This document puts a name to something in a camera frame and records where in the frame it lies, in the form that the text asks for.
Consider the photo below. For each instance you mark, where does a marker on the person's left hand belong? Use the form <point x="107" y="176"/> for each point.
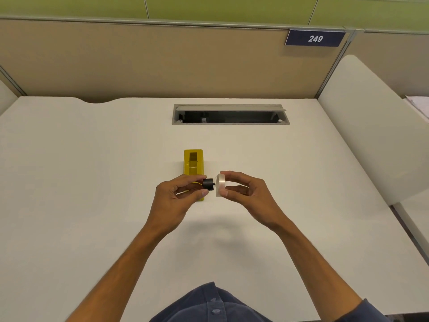
<point x="167" y="202"/>

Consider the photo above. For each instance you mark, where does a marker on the person's right hand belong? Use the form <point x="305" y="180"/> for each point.
<point x="256" y="201"/>

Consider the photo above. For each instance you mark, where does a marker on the person's right thumb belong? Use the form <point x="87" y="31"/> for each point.
<point x="236" y="194"/>

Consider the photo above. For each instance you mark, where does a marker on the person's left thumb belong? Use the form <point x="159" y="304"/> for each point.
<point x="194" y="195"/>

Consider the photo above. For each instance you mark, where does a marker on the black tape core spool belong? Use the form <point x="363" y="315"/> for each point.
<point x="208" y="184"/>

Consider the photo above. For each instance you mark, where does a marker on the clear tape roll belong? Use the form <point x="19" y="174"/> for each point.
<point x="220" y="186"/>

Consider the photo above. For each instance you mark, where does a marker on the person's right forearm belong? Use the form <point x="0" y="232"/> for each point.
<point x="318" y="274"/>

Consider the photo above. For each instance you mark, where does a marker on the person's left forearm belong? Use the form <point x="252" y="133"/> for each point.
<point x="120" y="278"/>

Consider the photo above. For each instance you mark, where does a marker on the yellow tape dispenser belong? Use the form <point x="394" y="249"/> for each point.
<point x="193" y="162"/>

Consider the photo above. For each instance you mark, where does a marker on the blue button shirt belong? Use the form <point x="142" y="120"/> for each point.
<point x="207" y="305"/>

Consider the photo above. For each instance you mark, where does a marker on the wide beige partition panel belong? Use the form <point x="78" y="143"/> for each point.
<point x="150" y="60"/>

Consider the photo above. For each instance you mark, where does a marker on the large white desk divider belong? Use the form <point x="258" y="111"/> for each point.
<point x="368" y="124"/>

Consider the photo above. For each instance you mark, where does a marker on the dark blue number sign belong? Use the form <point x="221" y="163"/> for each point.
<point x="315" y="38"/>

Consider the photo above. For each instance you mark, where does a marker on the stack of white papers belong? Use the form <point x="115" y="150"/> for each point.
<point x="419" y="105"/>

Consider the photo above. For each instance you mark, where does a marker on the narrow beige partition panel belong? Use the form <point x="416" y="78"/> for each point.
<point x="392" y="60"/>

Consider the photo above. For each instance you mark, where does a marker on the small white desk divider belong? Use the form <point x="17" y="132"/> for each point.
<point x="6" y="97"/>

